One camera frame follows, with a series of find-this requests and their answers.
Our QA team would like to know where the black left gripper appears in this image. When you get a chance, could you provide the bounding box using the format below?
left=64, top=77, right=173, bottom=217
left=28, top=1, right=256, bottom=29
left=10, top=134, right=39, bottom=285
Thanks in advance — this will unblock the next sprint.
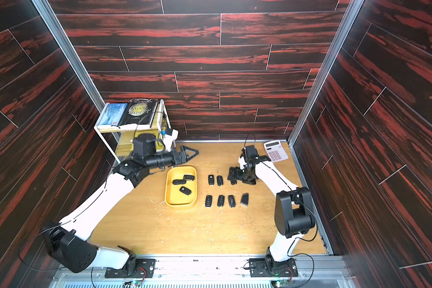
left=143, top=146, right=197, bottom=172

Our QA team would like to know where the black silver Porsche key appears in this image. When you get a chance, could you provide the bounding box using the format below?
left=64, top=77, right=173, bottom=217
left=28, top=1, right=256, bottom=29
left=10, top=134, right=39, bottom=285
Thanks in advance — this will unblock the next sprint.
left=183, top=175, right=195, bottom=181

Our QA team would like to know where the dark grey car key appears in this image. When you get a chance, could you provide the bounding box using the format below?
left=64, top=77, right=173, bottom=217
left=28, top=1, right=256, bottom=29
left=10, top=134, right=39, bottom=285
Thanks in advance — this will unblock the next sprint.
left=240, top=193, right=249, bottom=206

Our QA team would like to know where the silver-edged car key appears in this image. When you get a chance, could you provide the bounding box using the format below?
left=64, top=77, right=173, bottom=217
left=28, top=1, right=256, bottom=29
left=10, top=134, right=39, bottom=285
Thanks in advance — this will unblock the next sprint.
left=228, top=195, right=236, bottom=208

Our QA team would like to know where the black three-button car key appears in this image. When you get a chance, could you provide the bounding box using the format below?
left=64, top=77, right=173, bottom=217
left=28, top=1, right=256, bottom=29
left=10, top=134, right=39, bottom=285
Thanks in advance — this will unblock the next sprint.
left=217, top=195, right=225, bottom=207

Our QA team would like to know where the black VW car key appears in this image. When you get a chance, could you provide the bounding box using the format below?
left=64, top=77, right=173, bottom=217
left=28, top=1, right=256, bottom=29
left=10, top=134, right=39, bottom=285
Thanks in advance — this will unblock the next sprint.
left=180, top=186, right=192, bottom=196

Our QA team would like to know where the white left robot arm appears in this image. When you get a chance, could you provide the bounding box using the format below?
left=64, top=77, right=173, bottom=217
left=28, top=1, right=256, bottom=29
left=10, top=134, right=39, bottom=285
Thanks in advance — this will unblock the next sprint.
left=42, top=133, right=199, bottom=277

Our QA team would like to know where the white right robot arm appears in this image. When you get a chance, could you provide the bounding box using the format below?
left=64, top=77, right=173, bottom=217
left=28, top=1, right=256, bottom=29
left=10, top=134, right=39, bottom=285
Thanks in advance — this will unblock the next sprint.
left=228, top=145, right=316, bottom=264

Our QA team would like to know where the yellow storage box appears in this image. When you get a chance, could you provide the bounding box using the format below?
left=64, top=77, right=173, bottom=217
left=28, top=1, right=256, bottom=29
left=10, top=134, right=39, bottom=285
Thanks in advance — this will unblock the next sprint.
left=164, top=166, right=198, bottom=210

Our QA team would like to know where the white calculator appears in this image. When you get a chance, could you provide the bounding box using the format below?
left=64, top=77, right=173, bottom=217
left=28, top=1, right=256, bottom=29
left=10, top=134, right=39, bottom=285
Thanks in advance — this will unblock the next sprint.
left=264, top=140, right=289, bottom=163

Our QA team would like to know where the black book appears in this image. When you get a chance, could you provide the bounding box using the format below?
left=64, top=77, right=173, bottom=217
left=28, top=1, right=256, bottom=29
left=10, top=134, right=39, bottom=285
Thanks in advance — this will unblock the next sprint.
left=119, top=99, right=158, bottom=130

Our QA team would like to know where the yellow book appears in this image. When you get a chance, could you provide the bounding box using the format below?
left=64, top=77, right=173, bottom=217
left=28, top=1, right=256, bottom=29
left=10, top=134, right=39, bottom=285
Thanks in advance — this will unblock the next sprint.
left=115, top=129, right=163, bottom=157

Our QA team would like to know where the blue book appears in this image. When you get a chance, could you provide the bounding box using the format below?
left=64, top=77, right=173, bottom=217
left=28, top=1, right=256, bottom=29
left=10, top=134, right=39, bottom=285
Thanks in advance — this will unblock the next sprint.
left=97, top=103, right=128, bottom=127

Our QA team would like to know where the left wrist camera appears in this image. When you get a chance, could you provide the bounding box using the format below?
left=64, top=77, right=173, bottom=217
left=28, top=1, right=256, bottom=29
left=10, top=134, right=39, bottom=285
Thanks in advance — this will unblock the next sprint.
left=162, top=128, right=179, bottom=152

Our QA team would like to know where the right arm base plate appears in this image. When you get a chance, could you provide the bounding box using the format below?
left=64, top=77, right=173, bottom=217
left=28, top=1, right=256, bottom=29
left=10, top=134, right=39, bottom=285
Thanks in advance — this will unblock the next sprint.
left=244, top=256, right=298, bottom=278

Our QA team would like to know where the white wire shelf rack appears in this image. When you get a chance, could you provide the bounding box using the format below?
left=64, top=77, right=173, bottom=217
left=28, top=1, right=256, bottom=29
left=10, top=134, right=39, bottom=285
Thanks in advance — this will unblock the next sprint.
left=94, top=98, right=179, bottom=164

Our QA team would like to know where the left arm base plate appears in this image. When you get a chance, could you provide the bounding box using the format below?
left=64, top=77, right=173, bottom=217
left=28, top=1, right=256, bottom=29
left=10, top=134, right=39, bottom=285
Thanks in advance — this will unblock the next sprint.
left=104, top=259, right=156, bottom=279

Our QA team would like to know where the aluminium right corner post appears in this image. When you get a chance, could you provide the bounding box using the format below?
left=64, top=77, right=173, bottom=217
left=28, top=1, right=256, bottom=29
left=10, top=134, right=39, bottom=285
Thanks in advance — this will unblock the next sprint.
left=287, top=0, right=366, bottom=146

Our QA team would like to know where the aluminium corner post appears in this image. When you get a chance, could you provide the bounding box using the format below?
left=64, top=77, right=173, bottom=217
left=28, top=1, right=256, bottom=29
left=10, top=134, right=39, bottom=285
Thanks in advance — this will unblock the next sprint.
left=287, top=0, right=366, bottom=146
left=31, top=0, right=105, bottom=112

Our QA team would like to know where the aluminium left corner post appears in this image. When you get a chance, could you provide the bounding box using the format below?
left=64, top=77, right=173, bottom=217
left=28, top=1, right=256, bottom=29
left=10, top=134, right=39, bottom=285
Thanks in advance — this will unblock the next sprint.
left=31, top=0, right=105, bottom=112

